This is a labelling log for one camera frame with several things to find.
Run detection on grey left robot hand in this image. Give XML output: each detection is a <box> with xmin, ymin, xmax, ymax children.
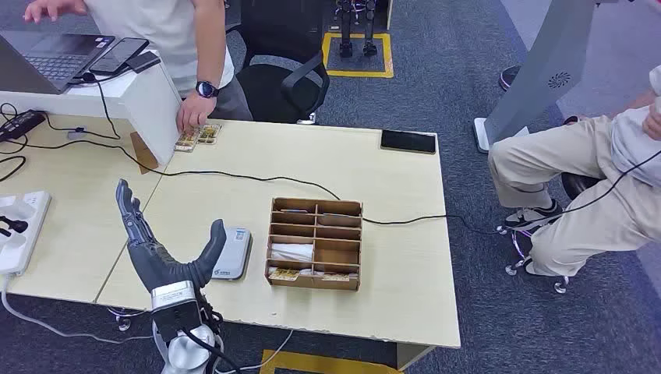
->
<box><xmin>115</xmin><ymin>178</ymin><xmax>228</xmax><ymax>295</ymax></box>

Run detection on standing person's left hand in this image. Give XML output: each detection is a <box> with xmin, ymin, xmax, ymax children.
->
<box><xmin>175</xmin><ymin>93</ymin><xmax>217</xmax><ymax>134</ymax></box>

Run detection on seated person's left hand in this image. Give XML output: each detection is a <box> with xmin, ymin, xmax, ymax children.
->
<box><xmin>642</xmin><ymin>101</ymin><xmax>661</xmax><ymax>141</ymax></box>

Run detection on standing person's right hand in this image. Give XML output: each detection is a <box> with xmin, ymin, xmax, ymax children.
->
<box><xmin>23</xmin><ymin>0</ymin><xmax>89</xmax><ymax>24</ymax></box>

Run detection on grey white card reader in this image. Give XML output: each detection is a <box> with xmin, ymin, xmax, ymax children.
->
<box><xmin>210</xmin><ymin>227</ymin><xmax>254</xmax><ymax>282</ymax></box>

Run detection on brown wooden organizer box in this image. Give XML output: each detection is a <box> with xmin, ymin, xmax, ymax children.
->
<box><xmin>264</xmin><ymin>196</ymin><xmax>364</xmax><ymax>292</ymax></box>

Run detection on seated person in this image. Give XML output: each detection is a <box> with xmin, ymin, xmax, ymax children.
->
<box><xmin>486</xmin><ymin>64</ymin><xmax>661</xmax><ymax>280</ymax></box>

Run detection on standing person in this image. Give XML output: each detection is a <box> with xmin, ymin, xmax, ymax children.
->
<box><xmin>23</xmin><ymin>0</ymin><xmax>254</xmax><ymax>134</ymax></box>

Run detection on black wristwatch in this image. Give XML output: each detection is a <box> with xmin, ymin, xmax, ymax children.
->
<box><xmin>194</xmin><ymin>79</ymin><xmax>221</xmax><ymax>100</ymax></box>

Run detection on white desktop riser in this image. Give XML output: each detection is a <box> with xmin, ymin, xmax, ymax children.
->
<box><xmin>0</xmin><ymin>48</ymin><xmax>182</xmax><ymax>168</ymax></box>

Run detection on grey laptop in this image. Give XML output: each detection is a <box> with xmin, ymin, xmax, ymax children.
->
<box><xmin>0</xmin><ymin>30</ymin><xmax>116</xmax><ymax>96</ymax></box>

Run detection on brown cardboard piece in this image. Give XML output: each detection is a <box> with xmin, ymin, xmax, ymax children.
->
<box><xmin>129</xmin><ymin>131</ymin><xmax>161</xmax><ymax>175</ymax></box>

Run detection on chrome desk caster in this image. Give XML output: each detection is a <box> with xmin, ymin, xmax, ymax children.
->
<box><xmin>107</xmin><ymin>307</ymin><xmax>150</xmax><ymax>333</ymax></box>

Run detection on small black power bank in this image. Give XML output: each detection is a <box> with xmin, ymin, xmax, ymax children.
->
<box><xmin>125</xmin><ymin>50</ymin><xmax>162</xmax><ymax>74</ymax></box>

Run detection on black smartphone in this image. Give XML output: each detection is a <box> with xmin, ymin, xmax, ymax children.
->
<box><xmin>88</xmin><ymin>37</ymin><xmax>150</xmax><ymax>76</ymax></box>

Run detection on black office chair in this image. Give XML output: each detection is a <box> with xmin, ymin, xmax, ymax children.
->
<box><xmin>227</xmin><ymin>0</ymin><xmax>331</xmax><ymax>125</ymax></box>

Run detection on black stool chrome legs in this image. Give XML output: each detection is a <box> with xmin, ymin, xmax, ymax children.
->
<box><xmin>495</xmin><ymin>171</ymin><xmax>606</xmax><ymax>296</ymax></box>

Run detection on grey kiosk stand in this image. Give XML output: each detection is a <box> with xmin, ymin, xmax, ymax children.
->
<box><xmin>473</xmin><ymin>0</ymin><xmax>603</xmax><ymax>154</ymax></box>

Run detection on black power adapter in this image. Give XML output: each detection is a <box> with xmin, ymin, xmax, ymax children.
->
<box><xmin>0</xmin><ymin>109</ymin><xmax>48</xmax><ymax>143</ymax></box>

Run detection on white power strip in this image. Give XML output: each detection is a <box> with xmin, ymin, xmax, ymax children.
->
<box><xmin>0</xmin><ymin>190</ymin><xmax>53</xmax><ymax>277</ymax></box>

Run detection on black plug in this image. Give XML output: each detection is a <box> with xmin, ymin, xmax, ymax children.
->
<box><xmin>0</xmin><ymin>215</ymin><xmax>30</xmax><ymax>238</ymax></box>

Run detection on dark shoe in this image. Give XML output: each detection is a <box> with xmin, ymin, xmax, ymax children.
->
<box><xmin>498</xmin><ymin>64</ymin><xmax>522</xmax><ymax>93</ymax></box>

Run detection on black humanoid robot legs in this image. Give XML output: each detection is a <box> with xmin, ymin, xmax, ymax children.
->
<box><xmin>335</xmin><ymin>0</ymin><xmax>379</xmax><ymax>58</ymax></box>

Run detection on beige desk leg panel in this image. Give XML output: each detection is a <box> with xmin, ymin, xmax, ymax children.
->
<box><xmin>396</xmin><ymin>343</ymin><xmax>436</xmax><ymax>372</ymax></box>

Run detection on black laptop cable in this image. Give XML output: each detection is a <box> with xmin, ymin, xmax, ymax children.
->
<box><xmin>72</xmin><ymin>71</ymin><xmax>122</xmax><ymax>141</ymax></box>

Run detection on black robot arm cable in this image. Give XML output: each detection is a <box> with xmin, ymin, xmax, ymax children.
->
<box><xmin>182</xmin><ymin>326</ymin><xmax>242</xmax><ymax>374</ymax></box>

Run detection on thin white cable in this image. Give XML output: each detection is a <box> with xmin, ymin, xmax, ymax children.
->
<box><xmin>214</xmin><ymin>330</ymin><xmax>295</xmax><ymax>374</ymax></box>

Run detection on white power strip cable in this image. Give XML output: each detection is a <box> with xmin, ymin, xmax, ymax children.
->
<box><xmin>0</xmin><ymin>276</ymin><xmax>156</xmax><ymax>346</ymax></box>

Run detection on black looped cable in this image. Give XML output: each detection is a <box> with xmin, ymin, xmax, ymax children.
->
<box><xmin>0</xmin><ymin>102</ymin><xmax>30</xmax><ymax>184</ymax></box>

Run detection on long black cable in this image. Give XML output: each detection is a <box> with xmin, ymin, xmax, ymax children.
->
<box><xmin>0</xmin><ymin>138</ymin><xmax>661</xmax><ymax>238</ymax></box>

